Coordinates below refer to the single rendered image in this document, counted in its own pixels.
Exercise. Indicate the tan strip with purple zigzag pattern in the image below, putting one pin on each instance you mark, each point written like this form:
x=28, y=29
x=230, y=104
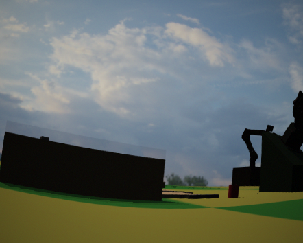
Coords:
x=175, y=194

